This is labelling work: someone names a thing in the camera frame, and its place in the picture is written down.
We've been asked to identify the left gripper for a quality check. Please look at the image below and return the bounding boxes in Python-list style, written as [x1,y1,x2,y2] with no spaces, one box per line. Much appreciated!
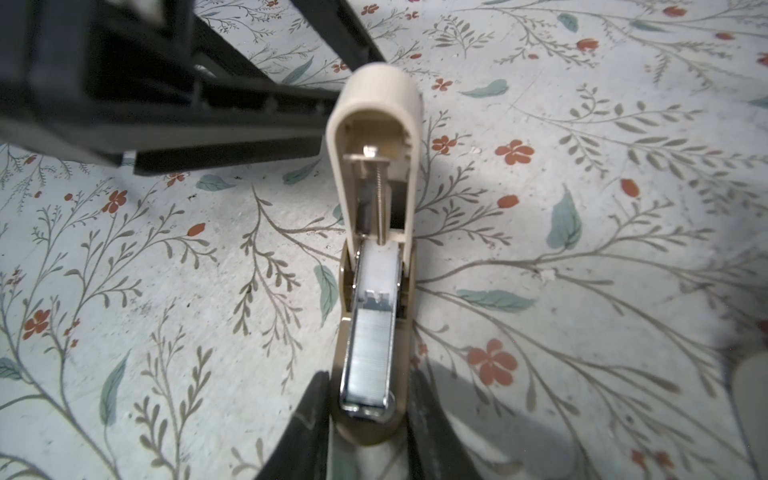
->
[1,1,340,176]

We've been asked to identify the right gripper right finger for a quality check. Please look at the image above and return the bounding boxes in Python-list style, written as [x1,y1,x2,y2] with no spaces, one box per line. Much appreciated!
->
[407,370,481,480]

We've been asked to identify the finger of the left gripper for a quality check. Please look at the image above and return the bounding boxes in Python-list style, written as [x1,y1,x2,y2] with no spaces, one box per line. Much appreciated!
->
[291,0,386,71]

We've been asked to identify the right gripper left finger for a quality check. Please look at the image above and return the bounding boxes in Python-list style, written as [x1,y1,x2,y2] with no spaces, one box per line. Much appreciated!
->
[255,371,330,480]

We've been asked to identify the staple strip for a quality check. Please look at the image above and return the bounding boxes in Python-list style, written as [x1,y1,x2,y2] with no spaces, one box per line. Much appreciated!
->
[340,290,396,423]

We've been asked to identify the pink mini stapler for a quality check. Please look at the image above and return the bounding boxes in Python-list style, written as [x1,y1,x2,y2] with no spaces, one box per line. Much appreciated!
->
[730,351,768,480]

